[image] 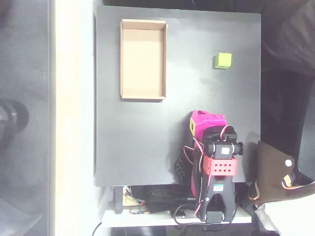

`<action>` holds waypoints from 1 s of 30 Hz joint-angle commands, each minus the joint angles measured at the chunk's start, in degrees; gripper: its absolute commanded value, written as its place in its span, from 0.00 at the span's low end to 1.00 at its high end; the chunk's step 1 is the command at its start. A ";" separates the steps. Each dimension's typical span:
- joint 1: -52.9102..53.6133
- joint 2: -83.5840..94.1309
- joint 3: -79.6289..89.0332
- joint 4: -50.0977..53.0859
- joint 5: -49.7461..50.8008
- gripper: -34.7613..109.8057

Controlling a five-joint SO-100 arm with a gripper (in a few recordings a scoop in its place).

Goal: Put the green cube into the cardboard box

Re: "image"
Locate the brown bag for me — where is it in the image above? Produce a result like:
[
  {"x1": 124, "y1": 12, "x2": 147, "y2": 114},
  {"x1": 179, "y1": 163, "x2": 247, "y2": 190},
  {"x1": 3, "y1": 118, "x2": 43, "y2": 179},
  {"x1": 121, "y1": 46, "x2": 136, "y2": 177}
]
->
[{"x1": 247, "y1": 140, "x2": 315, "y2": 207}]

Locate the black table clamp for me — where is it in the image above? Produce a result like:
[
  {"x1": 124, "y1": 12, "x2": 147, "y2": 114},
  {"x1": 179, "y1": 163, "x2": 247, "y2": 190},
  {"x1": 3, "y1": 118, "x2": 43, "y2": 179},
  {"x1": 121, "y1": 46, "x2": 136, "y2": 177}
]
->
[{"x1": 113, "y1": 186, "x2": 124, "y2": 215}]

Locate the black pouch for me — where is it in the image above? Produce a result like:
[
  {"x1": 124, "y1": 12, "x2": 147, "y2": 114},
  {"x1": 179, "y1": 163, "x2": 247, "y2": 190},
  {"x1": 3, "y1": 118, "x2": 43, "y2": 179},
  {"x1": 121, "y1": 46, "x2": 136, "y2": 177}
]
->
[{"x1": 144, "y1": 184, "x2": 197, "y2": 214}]

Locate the dark grey fabric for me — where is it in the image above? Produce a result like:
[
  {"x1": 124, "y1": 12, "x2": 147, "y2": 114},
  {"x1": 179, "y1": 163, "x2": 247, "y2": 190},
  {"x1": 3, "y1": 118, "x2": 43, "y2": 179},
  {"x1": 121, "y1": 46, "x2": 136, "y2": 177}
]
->
[{"x1": 260, "y1": 0, "x2": 315, "y2": 77}]

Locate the white shelf board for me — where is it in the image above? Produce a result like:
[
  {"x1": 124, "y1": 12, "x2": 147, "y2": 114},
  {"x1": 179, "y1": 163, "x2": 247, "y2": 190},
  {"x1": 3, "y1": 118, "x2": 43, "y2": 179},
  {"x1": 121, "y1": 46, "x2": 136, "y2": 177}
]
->
[{"x1": 101, "y1": 208, "x2": 252, "y2": 228}]

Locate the shallow cardboard box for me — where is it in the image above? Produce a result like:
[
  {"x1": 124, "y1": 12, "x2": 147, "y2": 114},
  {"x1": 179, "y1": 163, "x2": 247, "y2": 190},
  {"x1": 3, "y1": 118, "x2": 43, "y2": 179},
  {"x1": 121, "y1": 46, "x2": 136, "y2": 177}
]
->
[{"x1": 120, "y1": 19, "x2": 168, "y2": 102}]

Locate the black usb cable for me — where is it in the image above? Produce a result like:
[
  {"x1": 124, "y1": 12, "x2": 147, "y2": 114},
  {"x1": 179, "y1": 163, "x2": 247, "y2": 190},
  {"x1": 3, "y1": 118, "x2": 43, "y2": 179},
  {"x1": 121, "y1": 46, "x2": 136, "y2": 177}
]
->
[{"x1": 173, "y1": 205, "x2": 238, "y2": 226}]

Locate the yellow-green cube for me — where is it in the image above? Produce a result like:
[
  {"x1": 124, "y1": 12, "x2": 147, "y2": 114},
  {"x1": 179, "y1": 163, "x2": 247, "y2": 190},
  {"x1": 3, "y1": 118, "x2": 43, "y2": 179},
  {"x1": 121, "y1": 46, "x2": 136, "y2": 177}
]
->
[{"x1": 213, "y1": 52, "x2": 233, "y2": 70}]

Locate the black floor cable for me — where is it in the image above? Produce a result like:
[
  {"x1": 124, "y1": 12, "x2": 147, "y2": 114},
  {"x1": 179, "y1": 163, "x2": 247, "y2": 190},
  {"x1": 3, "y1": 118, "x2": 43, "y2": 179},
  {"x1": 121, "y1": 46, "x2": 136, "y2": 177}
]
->
[{"x1": 92, "y1": 221, "x2": 103, "y2": 236}]

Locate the small electronics board with wires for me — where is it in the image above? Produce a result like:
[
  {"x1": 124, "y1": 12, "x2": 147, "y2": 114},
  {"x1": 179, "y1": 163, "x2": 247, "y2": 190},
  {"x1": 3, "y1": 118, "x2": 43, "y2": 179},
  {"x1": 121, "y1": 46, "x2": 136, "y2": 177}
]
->
[{"x1": 122, "y1": 186, "x2": 150, "y2": 215}]

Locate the black chair part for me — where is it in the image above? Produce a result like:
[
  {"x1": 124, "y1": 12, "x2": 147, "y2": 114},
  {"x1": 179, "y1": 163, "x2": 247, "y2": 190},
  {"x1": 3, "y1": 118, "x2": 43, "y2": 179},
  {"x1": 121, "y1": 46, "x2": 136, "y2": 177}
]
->
[{"x1": 294, "y1": 81, "x2": 315, "y2": 179}]

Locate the white cloth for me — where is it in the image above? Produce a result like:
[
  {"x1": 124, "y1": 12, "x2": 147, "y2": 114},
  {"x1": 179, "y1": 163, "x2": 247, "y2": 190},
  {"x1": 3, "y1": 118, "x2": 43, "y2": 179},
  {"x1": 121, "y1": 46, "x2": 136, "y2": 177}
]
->
[{"x1": 254, "y1": 193, "x2": 315, "y2": 236}]

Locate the black perforated arm base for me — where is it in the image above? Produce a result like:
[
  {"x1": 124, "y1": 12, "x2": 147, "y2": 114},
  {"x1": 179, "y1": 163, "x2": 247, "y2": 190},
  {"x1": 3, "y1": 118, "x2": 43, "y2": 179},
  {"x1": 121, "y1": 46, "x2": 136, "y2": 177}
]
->
[{"x1": 173, "y1": 152, "x2": 194, "y2": 185}]

